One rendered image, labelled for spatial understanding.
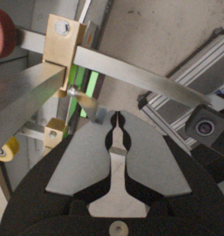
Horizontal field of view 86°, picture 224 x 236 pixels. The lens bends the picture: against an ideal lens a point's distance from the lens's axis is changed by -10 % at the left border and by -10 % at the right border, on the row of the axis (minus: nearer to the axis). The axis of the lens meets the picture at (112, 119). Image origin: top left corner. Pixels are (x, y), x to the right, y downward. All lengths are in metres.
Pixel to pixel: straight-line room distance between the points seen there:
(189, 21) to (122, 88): 0.70
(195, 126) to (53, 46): 0.24
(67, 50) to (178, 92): 0.21
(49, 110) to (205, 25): 1.19
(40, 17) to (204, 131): 0.53
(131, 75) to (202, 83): 0.90
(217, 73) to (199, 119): 0.96
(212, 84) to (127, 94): 0.66
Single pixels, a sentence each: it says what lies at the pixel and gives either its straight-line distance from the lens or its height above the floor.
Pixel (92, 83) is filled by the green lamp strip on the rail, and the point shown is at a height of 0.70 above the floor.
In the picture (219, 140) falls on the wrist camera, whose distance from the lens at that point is 0.21.
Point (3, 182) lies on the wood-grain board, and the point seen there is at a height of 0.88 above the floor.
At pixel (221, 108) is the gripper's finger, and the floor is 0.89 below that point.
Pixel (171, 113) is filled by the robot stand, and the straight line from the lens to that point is 1.11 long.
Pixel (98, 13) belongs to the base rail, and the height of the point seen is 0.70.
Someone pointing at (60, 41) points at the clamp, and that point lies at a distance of 0.24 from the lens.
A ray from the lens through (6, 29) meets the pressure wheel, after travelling 0.25.
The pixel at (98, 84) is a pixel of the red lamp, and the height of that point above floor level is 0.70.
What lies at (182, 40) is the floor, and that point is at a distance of 1.20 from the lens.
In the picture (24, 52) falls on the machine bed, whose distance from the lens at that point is 0.55.
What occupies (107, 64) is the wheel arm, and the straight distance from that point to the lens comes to 0.24.
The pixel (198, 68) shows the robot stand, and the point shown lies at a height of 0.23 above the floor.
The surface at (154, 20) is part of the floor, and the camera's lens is 1.14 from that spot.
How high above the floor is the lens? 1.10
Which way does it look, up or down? 58 degrees down
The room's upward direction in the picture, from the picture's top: 177 degrees counter-clockwise
